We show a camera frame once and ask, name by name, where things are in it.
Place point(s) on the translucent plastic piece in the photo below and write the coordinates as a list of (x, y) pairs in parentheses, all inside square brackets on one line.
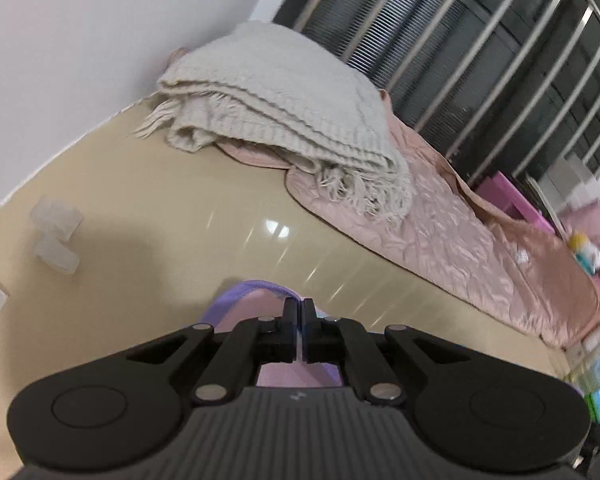
[(55, 217), (55, 255)]

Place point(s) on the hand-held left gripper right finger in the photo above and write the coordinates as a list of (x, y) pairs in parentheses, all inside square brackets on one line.
[(310, 322)]

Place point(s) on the grey knitted fringed blanket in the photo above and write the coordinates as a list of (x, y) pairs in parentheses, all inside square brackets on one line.
[(280, 90)]

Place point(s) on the pink storage box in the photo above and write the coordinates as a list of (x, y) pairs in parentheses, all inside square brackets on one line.
[(510, 200)]

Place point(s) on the green blue packets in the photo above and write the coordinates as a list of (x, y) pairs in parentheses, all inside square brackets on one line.
[(597, 390)]

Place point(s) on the metal window grille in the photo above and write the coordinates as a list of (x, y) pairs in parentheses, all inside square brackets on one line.
[(480, 35)]

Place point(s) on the white yellow plush toy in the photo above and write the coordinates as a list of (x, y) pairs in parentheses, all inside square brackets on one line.
[(585, 252)]

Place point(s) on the pink fabric bag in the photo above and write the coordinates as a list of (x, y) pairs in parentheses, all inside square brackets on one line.
[(587, 217)]

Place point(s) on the pink quilted blanket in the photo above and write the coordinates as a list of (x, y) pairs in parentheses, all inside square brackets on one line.
[(455, 240)]

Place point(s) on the stack of white boxes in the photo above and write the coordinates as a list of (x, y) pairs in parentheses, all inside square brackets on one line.
[(575, 180)]

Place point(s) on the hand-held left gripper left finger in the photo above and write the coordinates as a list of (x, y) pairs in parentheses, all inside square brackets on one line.
[(290, 320)]

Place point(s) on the small pink towel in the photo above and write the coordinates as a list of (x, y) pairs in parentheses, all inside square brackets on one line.
[(242, 307)]

